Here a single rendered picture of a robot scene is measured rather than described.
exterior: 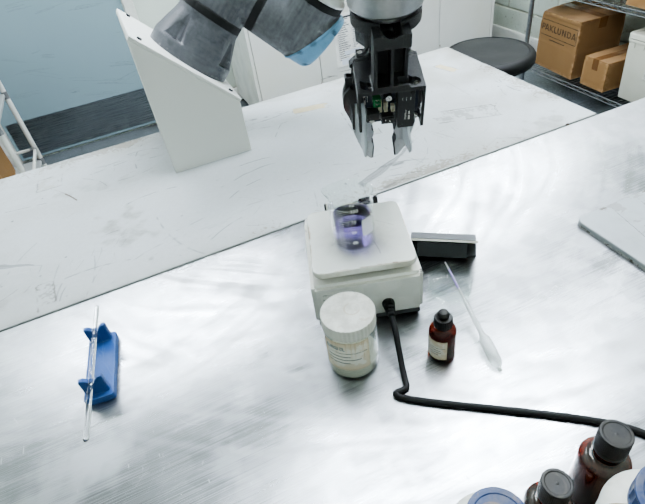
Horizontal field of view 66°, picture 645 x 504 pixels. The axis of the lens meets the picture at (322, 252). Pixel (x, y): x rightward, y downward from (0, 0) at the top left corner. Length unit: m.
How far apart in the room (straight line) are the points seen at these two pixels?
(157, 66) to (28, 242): 0.36
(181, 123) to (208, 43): 0.15
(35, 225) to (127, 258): 0.23
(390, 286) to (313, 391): 0.15
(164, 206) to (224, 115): 0.20
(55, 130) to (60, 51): 0.48
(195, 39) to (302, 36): 0.19
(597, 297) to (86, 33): 3.12
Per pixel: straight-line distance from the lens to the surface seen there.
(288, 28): 0.97
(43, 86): 3.50
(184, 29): 0.99
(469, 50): 2.14
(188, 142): 0.98
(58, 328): 0.77
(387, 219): 0.62
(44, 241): 0.95
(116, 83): 3.49
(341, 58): 3.19
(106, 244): 0.88
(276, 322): 0.64
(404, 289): 0.59
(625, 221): 0.79
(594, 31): 3.20
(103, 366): 0.67
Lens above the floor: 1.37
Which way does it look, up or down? 40 degrees down
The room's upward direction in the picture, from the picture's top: 9 degrees counter-clockwise
